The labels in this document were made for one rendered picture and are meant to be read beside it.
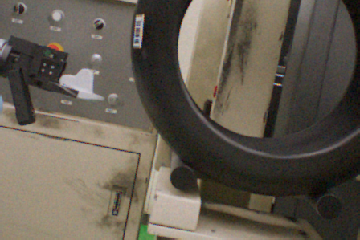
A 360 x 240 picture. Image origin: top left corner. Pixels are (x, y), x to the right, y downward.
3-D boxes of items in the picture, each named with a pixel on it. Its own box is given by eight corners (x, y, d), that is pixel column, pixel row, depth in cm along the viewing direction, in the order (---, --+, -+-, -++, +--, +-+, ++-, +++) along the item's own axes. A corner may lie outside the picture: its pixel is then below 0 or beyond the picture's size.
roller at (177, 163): (174, 143, 162) (193, 148, 162) (169, 160, 163) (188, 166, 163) (173, 163, 128) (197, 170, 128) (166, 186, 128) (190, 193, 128)
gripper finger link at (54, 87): (77, 91, 133) (34, 76, 132) (75, 98, 133) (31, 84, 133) (81, 90, 137) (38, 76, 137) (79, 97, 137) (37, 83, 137)
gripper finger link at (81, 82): (109, 77, 134) (63, 62, 134) (100, 106, 134) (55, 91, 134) (111, 76, 137) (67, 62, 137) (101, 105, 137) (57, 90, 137)
